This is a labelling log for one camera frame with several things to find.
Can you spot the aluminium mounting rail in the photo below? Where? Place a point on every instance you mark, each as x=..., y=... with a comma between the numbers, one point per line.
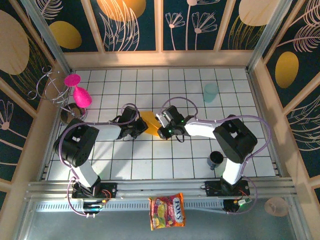
x=160, y=187

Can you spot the yellow cloth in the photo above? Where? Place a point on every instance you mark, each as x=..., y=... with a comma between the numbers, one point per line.
x=150, y=120

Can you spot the pink wine glasses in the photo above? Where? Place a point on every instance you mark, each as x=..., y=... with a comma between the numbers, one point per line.
x=81, y=97

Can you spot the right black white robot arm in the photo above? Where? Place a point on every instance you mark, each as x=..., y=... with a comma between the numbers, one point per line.
x=200, y=128

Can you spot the translucent teal plastic cup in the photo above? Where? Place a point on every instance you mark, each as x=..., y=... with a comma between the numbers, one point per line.
x=210, y=93

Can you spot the orange Fox's candy bag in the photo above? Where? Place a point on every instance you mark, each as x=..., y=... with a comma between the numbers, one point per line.
x=167, y=211

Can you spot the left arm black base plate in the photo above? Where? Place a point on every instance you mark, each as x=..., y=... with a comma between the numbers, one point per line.
x=110, y=190

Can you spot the aluminium frame post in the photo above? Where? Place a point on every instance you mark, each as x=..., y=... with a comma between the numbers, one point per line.
x=45, y=32
x=270, y=32

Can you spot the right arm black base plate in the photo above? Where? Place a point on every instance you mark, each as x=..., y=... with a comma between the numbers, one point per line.
x=212, y=188

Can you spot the dark metal mug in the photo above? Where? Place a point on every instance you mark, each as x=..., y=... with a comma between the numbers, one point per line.
x=215, y=161

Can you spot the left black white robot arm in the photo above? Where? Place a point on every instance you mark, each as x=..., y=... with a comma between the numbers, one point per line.
x=107, y=130

